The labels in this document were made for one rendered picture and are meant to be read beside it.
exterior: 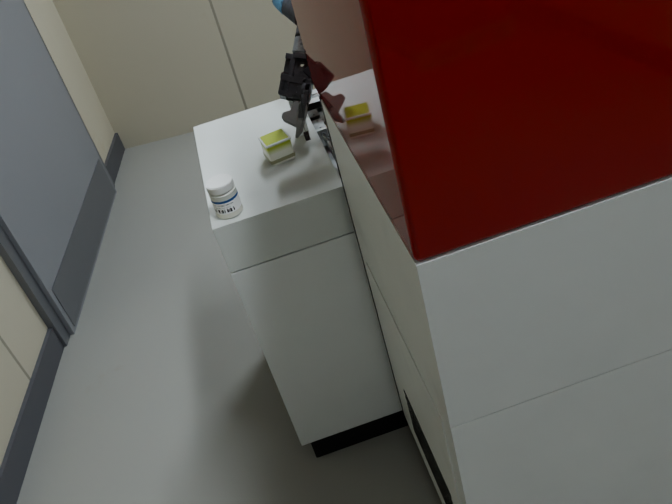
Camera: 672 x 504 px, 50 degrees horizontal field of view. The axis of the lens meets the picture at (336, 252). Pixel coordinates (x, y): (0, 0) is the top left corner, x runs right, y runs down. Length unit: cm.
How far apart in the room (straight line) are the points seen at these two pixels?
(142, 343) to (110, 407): 34
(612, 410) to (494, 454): 25
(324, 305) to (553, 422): 79
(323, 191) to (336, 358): 57
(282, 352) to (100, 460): 97
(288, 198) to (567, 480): 92
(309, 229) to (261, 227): 13
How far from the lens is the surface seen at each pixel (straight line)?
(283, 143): 198
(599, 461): 169
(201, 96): 461
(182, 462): 265
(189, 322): 316
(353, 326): 211
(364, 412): 237
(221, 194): 181
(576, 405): 151
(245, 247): 187
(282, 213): 184
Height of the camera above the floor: 193
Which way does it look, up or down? 37 degrees down
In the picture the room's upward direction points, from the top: 16 degrees counter-clockwise
